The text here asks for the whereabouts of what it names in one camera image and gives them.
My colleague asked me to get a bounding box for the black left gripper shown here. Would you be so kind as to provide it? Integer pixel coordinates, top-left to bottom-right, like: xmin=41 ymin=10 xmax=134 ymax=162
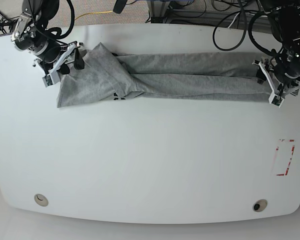
xmin=256 ymin=54 xmax=300 ymax=85

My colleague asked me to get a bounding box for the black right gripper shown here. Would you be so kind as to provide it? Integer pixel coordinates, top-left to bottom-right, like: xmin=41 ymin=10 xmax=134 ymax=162
xmin=38 ymin=44 xmax=85 ymax=75

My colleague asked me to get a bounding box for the grey T-shirt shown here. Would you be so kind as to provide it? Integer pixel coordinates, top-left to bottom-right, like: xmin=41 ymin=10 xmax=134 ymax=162
xmin=56 ymin=44 xmax=271 ymax=108

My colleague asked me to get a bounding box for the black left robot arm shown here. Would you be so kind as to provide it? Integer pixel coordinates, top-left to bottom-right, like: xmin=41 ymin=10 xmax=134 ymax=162
xmin=260 ymin=0 xmax=300 ymax=79

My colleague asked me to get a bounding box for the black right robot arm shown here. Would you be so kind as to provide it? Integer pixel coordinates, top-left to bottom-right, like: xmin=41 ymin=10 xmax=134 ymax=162
xmin=11 ymin=0 xmax=75 ymax=75

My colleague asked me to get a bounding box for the red tape rectangle marking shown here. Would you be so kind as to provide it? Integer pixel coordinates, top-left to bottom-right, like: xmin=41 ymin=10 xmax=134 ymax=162
xmin=273 ymin=139 xmax=296 ymax=177

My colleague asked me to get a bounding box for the black tripod stand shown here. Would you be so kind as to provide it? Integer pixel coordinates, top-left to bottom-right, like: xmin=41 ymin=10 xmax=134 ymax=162
xmin=0 ymin=11 xmax=19 ymax=35

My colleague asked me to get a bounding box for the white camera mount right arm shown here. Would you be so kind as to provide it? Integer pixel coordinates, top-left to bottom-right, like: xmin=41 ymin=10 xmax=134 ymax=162
xmin=32 ymin=41 xmax=84 ymax=87

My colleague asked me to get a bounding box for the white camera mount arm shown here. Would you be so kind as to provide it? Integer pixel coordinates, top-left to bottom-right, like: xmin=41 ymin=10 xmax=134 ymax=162
xmin=252 ymin=57 xmax=300 ymax=108
xmin=32 ymin=41 xmax=84 ymax=87

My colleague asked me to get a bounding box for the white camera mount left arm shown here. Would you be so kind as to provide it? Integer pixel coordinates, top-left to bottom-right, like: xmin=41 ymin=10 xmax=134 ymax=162
xmin=252 ymin=57 xmax=300 ymax=108

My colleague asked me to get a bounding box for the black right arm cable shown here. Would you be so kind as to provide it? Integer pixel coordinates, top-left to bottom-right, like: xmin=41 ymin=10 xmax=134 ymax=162
xmin=32 ymin=0 xmax=76 ymax=46

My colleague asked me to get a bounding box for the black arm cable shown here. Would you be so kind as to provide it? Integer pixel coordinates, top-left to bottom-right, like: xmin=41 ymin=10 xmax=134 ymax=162
xmin=32 ymin=0 xmax=76 ymax=46
xmin=212 ymin=0 xmax=281 ymax=56

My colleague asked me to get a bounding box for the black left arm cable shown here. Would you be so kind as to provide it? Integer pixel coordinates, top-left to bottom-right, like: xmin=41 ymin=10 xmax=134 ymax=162
xmin=212 ymin=0 xmax=281 ymax=56

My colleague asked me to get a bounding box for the yellow cable on floor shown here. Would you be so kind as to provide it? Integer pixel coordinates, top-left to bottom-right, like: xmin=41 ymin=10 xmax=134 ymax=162
xmin=74 ymin=11 xmax=115 ymax=21

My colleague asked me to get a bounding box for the aluminium frame post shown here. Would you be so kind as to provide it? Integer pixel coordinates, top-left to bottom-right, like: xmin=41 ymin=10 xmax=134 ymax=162
xmin=146 ymin=0 xmax=171 ymax=24

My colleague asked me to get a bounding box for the right table cable grommet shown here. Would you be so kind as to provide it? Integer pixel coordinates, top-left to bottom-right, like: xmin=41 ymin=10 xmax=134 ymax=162
xmin=252 ymin=199 xmax=268 ymax=213

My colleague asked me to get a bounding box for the table cable grommet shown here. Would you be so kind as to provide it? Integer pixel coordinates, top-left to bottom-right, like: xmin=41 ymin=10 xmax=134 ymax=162
xmin=252 ymin=199 xmax=268 ymax=213
xmin=34 ymin=194 xmax=49 ymax=207

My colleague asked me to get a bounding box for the left table cable grommet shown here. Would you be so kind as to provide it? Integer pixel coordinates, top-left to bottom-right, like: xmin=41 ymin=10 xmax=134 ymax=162
xmin=34 ymin=194 xmax=49 ymax=207

